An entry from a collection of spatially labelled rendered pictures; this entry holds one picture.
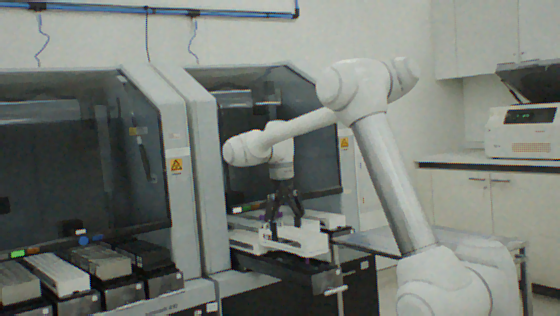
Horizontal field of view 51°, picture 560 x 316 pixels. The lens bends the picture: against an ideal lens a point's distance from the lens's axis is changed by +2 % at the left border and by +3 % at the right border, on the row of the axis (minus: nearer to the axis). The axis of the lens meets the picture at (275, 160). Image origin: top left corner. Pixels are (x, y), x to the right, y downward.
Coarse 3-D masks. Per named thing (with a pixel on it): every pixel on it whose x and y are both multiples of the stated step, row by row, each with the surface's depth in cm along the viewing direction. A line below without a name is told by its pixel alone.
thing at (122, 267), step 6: (126, 258) 210; (102, 264) 205; (108, 264) 205; (114, 264) 206; (120, 264) 208; (126, 264) 209; (102, 270) 204; (108, 270) 205; (114, 270) 207; (120, 270) 208; (126, 270) 209; (102, 276) 204; (108, 276) 205; (114, 276) 207; (120, 276) 208
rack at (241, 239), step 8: (232, 232) 247; (240, 232) 245; (248, 232) 244; (232, 240) 248; (240, 240) 233; (248, 240) 229; (256, 240) 228; (240, 248) 234; (248, 248) 239; (256, 248) 224; (264, 248) 225; (272, 248) 227
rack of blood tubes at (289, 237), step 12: (288, 228) 217; (300, 228) 215; (264, 240) 218; (288, 240) 215; (300, 240) 199; (312, 240) 198; (324, 240) 201; (300, 252) 200; (312, 252) 198; (324, 252) 202
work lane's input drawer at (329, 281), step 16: (240, 256) 231; (256, 256) 223; (272, 256) 225; (288, 256) 223; (272, 272) 213; (288, 272) 205; (304, 272) 199; (320, 272) 197; (336, 272) 200; (320, 288) 196; (336, 288) 195
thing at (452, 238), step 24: (336, 240) 236; (360, 240) 232; (384, 240) 229; (456, 240) 221; (504, 240) 216; (336, 264) 239; (528, 264) 214; (528, 288) 214; (336, 312) 241; (528, 312) 215
